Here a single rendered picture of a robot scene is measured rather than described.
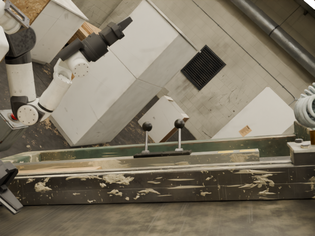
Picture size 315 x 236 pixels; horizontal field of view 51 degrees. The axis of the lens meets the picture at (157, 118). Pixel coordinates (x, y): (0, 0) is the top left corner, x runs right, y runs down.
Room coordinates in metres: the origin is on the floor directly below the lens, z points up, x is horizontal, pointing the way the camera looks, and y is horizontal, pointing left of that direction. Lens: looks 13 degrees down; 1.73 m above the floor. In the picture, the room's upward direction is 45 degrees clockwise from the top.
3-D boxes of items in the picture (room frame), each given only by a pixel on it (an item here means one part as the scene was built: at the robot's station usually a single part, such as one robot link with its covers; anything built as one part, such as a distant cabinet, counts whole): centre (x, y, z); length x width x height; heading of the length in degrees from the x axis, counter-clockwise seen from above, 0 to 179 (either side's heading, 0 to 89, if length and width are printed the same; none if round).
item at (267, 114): (4.84, -1.09, 1.03); 0.61 x 0.58 x 2.05; 165
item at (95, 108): (3.89, 0.60, 0.88); 0.90 x 0.60 x 1.75; 165
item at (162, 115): (6.23, -0.11, 0.36); 0.58 x 0.45 x 0.72; 75
